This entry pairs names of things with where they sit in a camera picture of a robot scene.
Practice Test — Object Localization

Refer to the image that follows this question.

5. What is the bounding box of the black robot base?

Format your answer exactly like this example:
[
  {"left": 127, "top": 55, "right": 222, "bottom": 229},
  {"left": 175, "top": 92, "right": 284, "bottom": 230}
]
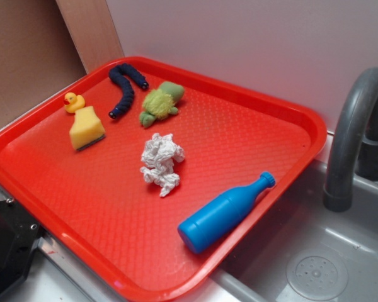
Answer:
[{"left": 0, "top": 201, "right": 43, "bottom": 299}]

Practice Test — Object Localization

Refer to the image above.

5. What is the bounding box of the crumpled white paper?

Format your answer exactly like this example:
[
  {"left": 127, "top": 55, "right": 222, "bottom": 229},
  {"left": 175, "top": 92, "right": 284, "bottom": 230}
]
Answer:
[{"left": 140, "top": 133, "right": 185, "bottom": 198}]

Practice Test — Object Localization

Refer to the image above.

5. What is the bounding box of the red plastic tray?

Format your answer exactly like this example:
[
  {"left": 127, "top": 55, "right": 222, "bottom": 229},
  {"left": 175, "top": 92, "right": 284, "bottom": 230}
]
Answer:
[{"left": 0, "top": 57, "right": 327, "bottom": 301}]

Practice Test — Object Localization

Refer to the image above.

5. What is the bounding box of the green plush turtle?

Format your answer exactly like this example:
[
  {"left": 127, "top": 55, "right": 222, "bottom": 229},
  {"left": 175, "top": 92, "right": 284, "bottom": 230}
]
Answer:
[{"left": 139, "top": 81, "right": 185, "bottom": 128}]

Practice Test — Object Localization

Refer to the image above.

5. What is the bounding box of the blue plastic bottle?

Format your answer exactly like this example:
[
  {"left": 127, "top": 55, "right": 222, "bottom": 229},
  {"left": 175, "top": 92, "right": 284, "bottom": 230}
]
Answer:
[{"left": 178, "top": 172, "right": 275, "bottom": 254}]

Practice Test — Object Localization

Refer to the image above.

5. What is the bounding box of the yellow sponge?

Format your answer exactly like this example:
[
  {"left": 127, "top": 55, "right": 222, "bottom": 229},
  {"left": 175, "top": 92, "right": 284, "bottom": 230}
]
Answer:
[{"left": 69, "top": 106, "right": 106, "bottom": 151}]

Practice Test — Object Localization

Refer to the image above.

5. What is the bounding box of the dark blue plush worm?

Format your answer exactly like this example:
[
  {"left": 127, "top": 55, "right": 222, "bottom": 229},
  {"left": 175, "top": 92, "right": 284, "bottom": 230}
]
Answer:
[{"left": 108, "top": 63, "right": 149, "bottom": 119}]

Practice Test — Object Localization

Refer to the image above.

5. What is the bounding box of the yellow rubber duck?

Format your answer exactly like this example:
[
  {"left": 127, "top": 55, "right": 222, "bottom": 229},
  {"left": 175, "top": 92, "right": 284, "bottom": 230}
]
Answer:
[{"left": 64, "top": 92, "right": 86, "bottom": 114}]

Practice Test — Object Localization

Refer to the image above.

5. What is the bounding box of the grey toy sink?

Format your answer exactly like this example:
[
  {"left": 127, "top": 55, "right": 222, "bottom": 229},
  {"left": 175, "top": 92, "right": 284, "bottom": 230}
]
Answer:
[{"left": 212, "top": 161, "right": 378, "bottom": 301}]

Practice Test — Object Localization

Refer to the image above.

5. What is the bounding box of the wooden board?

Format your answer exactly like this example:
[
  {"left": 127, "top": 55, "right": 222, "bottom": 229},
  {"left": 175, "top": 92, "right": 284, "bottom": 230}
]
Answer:
[{"left": 56, "top": 0, "right": 124, "bottom": 73}]

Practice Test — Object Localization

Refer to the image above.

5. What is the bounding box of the grey toy faucet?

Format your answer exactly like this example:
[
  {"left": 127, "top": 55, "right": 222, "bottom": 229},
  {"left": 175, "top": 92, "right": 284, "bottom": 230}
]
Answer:
[{"left": 323, "top": 67, "right": 378, "bottom": 212}]

